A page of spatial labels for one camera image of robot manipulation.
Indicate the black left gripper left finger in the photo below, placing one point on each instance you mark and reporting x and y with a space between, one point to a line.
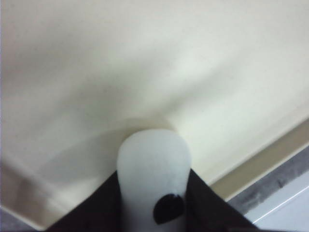
100 212

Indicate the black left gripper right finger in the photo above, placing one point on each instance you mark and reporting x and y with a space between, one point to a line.
205 211

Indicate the panda bun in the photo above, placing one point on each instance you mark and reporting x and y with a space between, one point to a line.
153 169

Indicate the beige rectangular tray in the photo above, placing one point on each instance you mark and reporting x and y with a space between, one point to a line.
79 76

